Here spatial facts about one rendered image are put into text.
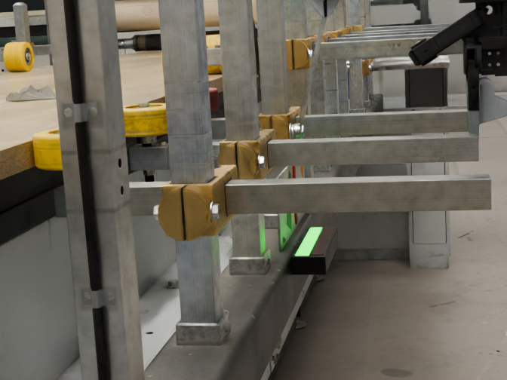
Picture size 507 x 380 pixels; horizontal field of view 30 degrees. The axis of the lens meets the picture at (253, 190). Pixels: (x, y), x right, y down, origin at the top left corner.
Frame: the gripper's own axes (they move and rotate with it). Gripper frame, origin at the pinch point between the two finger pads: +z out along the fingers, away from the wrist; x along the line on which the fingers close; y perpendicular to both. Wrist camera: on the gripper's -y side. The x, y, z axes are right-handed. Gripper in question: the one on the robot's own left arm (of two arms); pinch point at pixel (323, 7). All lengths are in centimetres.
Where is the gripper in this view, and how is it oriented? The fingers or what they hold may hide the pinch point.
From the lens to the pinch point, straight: 134.6
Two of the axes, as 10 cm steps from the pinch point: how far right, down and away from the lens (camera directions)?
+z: 0.6, 9.8, 1.7
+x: 9.8, -0.8, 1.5
